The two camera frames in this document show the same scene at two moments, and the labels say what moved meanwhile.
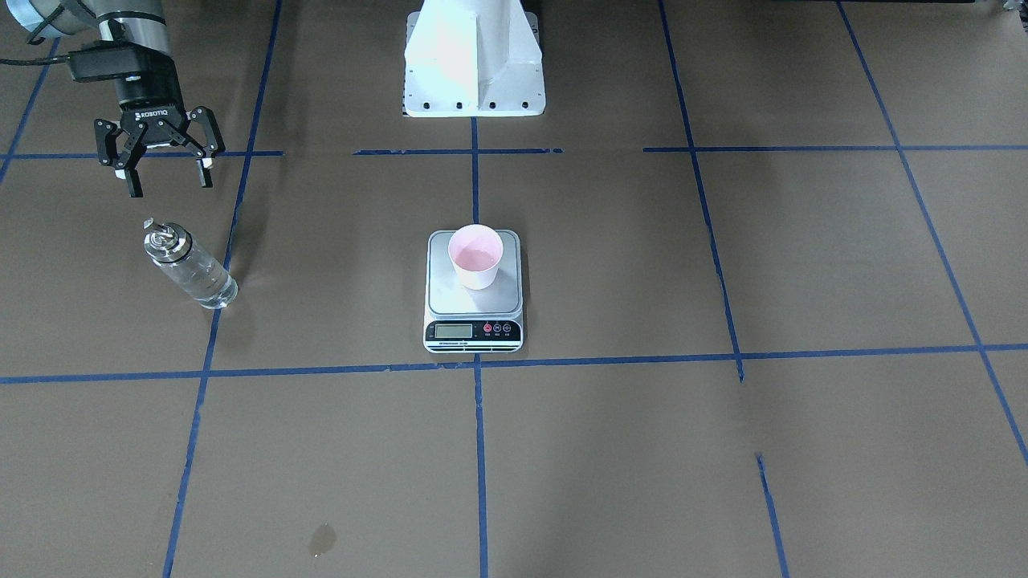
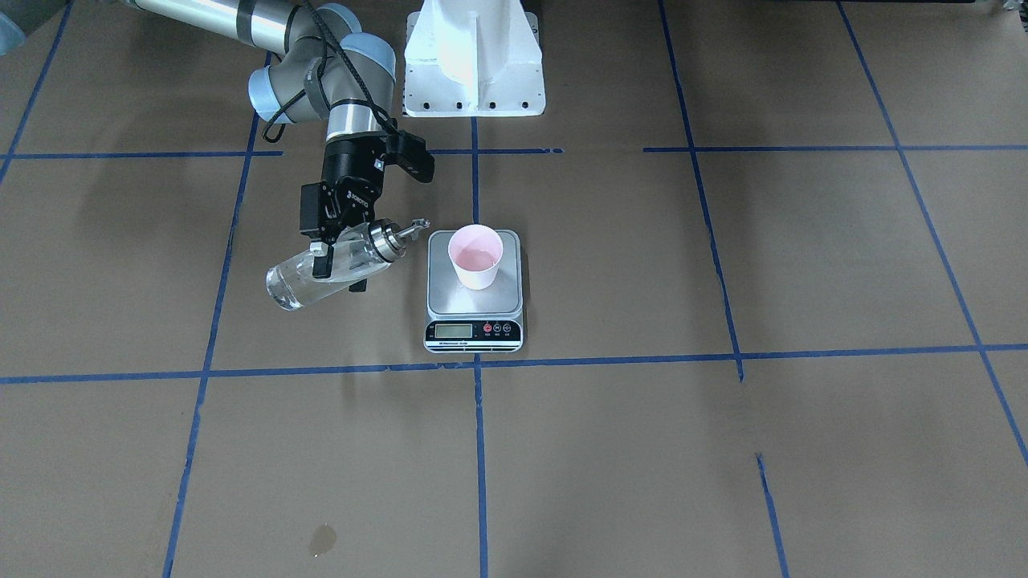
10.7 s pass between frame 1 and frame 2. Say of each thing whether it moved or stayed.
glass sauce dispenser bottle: moved
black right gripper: moved
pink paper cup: stayed
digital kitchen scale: stayed
